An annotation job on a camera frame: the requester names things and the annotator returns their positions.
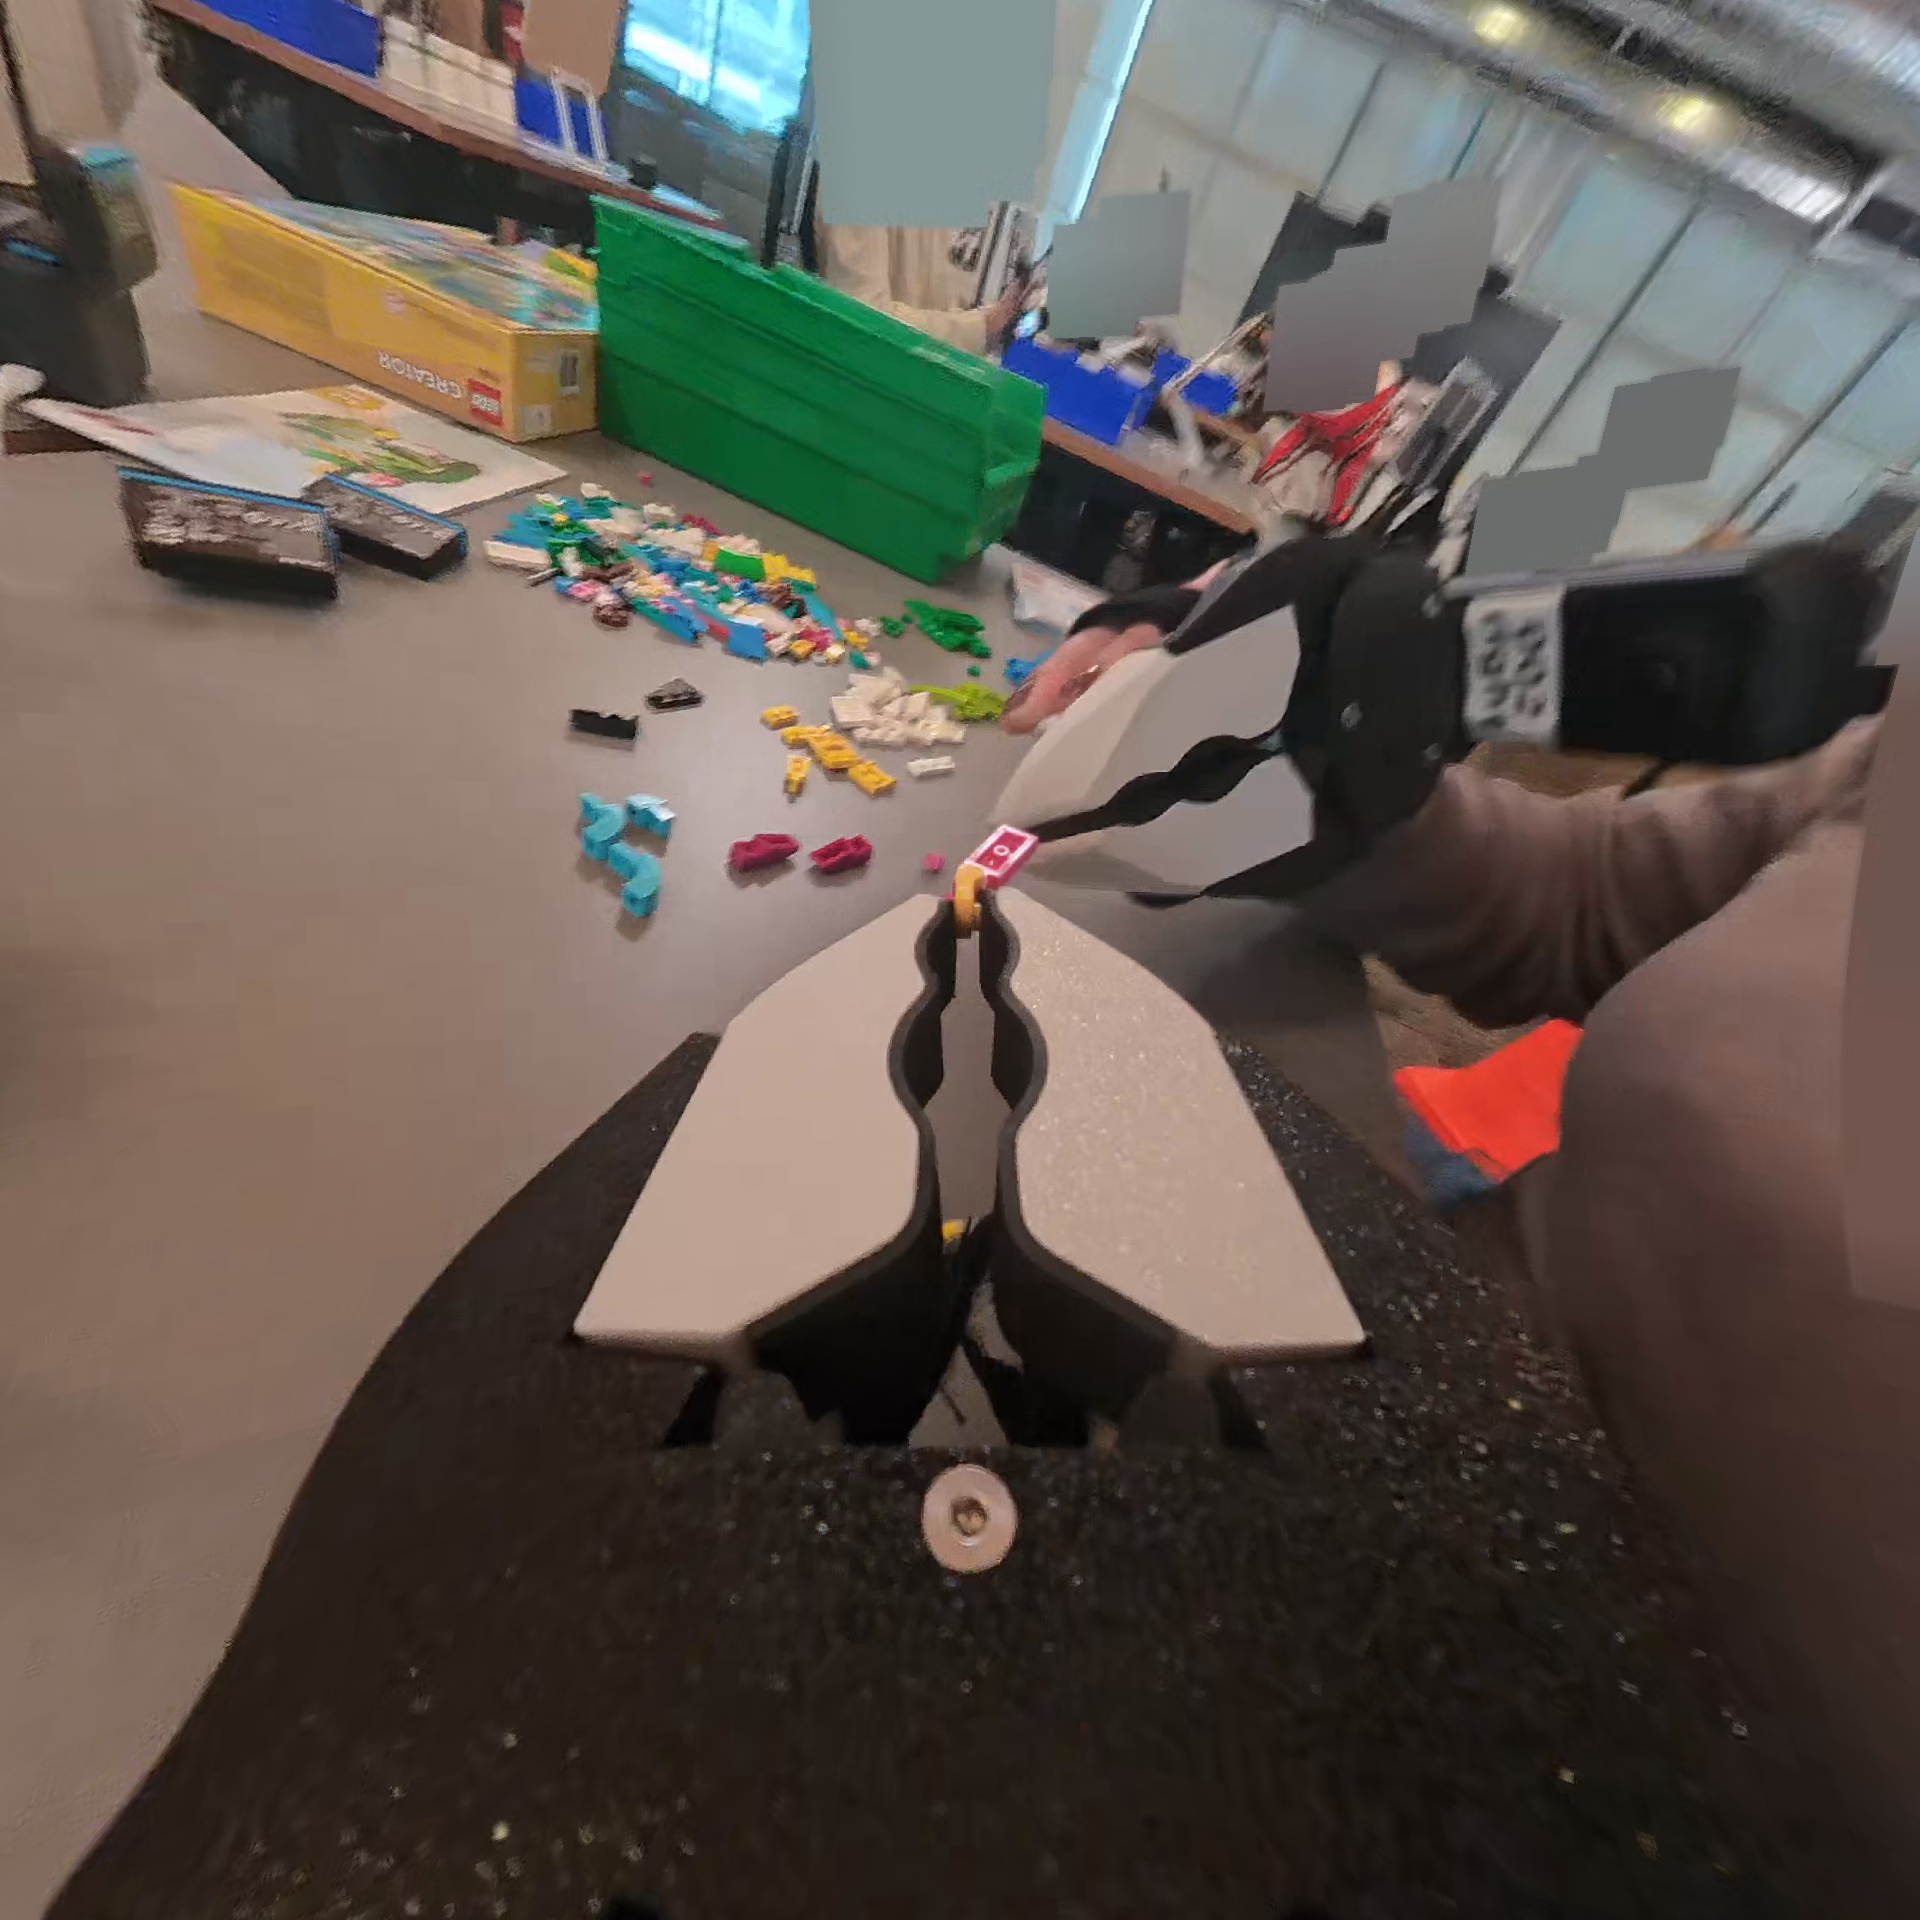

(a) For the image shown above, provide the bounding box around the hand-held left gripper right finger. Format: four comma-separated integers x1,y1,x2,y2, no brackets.
977,883,1369,1369

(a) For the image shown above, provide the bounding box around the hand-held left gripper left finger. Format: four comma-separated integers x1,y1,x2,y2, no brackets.
573,891,949,1374

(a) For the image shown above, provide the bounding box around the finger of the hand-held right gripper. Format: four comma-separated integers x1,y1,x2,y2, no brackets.
1032,741,1340,909
989,604,1310,845

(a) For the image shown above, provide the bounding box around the pile of green lego pieces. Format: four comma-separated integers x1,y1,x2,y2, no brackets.
878,598,994,663

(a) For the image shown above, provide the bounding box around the pile of white lego pieces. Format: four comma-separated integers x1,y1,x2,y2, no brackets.
827,667,972,780

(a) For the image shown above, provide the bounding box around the pile of yellow lego pieces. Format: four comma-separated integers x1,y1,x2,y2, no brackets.
758,702,900,798

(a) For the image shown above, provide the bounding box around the pile of mixed colourful lego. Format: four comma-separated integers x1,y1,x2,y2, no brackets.
480,480,887,672

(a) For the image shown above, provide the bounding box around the lego instruction booklet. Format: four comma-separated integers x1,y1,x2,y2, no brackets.
19,383,569,522

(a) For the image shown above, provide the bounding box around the yellow lego set box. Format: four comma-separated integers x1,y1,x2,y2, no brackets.
166,179,604,445

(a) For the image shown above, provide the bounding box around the person's right hand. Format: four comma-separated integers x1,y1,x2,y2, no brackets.
997,618,1175,739

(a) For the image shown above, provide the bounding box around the white plastic bag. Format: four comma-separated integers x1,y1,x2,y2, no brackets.
1009,559,1113,633

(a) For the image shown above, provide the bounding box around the orange fabric item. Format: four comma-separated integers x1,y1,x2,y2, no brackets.
1392,1017,1586,1187

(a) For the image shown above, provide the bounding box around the red object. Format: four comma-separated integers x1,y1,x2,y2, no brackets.
1249,385,1408,485

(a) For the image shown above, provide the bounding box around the blue storage bin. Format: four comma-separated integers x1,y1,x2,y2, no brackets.
995,329,1242,445
193,0,382,77

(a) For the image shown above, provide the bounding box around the stack of green plastic bins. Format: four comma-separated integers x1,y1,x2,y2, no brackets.
588,191,1050,587

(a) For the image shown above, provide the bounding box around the person's brown sweater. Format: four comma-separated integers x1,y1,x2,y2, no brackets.
1514,824,1920,1920

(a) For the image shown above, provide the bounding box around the black battery pack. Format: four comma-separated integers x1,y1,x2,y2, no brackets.
131,554,345,604
117,465,345,580
305,474,472,584

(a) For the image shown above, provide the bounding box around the wooden edged table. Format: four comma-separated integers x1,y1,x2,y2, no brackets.
150,0,1269,541

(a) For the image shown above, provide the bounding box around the black battery charger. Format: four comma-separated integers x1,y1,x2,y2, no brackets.
0,139,162,408

